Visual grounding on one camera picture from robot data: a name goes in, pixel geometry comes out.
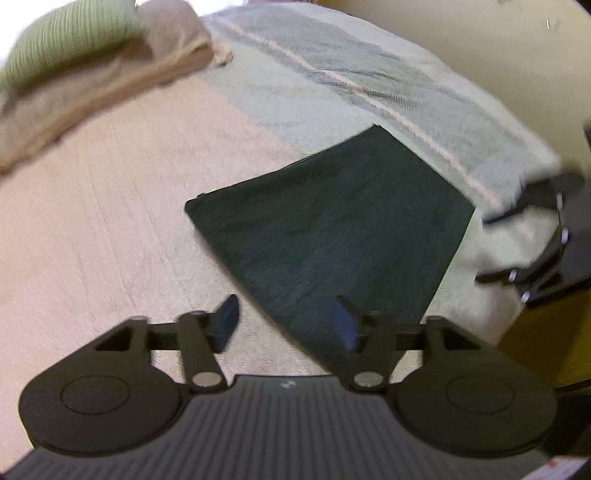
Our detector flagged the dark blue jeans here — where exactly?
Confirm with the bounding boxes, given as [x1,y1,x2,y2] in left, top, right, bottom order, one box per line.
[185,124,476,374]

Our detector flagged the striped pink blue bedspread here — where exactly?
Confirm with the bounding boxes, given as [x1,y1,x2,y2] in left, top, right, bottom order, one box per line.
[0,0,565,462]

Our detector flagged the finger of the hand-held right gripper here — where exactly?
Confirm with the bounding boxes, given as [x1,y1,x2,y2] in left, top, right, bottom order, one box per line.
[475,249,565,296]
[482,173,585,227]

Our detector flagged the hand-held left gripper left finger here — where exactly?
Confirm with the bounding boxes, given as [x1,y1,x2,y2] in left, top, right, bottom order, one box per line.
[92,294,241,394]

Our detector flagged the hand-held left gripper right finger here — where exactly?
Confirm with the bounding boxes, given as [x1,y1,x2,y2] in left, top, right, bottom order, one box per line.
[336,295,499,393]

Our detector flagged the folded pink blanket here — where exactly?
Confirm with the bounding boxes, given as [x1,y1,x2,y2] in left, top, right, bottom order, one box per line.
[0,0,234,175]

